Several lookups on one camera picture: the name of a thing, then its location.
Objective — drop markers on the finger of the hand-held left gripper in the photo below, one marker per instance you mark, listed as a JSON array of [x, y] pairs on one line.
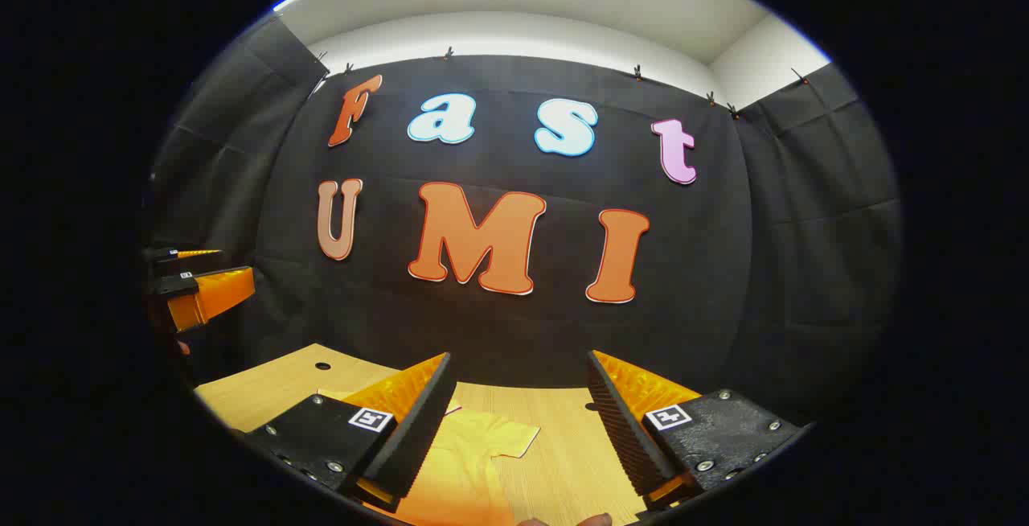
[[213, 294], [197, 253]]

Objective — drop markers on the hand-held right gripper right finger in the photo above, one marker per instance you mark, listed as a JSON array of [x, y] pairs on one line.
[[627, 429]]

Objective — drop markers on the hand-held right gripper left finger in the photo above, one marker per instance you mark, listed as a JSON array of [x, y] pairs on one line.
[[410, 437]]

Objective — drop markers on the orange T-shirt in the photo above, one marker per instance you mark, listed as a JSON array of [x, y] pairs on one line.
[[466, 470]]

